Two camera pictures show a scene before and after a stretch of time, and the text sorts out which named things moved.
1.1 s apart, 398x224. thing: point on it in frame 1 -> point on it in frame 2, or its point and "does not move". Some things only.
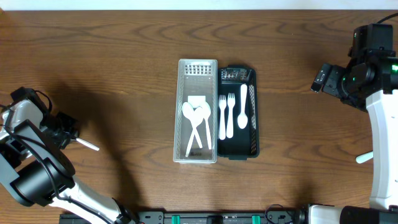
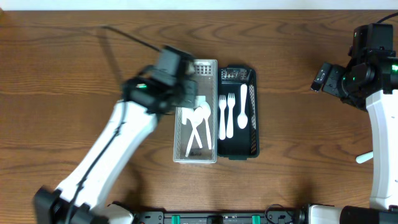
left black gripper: x=64 y=129 -> x=189 y=94
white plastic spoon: x=89 y=145 -> x=188 y=112
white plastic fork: x=231 y=100 does not move
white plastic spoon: x=242 y=121 does not move
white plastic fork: x=364 y=157 does not move
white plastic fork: x=222 y=103 does not move
